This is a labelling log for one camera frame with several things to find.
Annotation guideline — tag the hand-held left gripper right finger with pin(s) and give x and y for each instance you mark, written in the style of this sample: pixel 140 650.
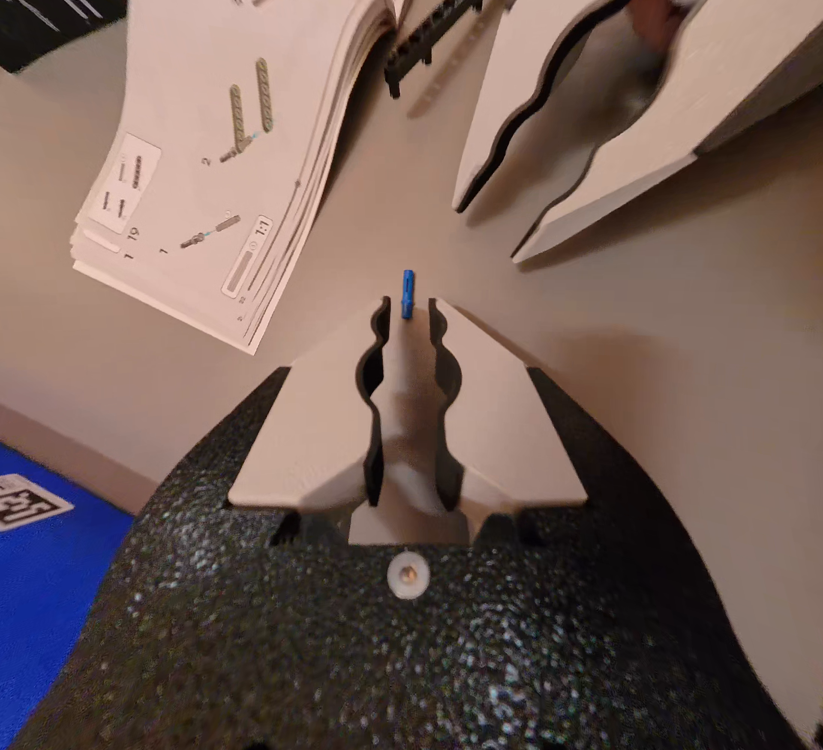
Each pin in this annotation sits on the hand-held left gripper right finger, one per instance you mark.
pixel 508 441

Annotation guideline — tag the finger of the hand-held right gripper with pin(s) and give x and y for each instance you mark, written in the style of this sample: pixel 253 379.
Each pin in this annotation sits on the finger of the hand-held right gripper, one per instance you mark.
pixel 726 74
pixel 546 10

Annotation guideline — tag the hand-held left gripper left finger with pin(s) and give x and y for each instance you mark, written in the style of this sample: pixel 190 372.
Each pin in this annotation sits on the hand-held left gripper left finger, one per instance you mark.
pixel 302 435

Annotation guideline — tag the small blue toy pin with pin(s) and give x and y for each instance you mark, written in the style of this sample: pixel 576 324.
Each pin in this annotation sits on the small blue toy pin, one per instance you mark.
pixel 407 296

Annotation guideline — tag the blue plastic bin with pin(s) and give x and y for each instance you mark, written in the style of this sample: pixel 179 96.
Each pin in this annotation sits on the blue plastic bin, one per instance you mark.
pixel 45 602

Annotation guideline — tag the black studded toy beam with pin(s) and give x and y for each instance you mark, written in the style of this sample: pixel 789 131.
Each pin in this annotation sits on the black studded toy beam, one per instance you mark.
pixel 437 17

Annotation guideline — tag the white coded sticker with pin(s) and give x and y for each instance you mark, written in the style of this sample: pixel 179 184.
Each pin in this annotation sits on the white coded sticker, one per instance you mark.
pixel 26 499

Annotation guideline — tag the open instruction booklet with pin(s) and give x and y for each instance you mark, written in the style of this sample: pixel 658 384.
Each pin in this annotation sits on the open instruction booklet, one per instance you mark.
pixel 212 87

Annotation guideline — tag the black printed box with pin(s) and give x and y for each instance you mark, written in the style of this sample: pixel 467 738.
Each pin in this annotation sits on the black printed box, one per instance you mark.
pixel 38 4

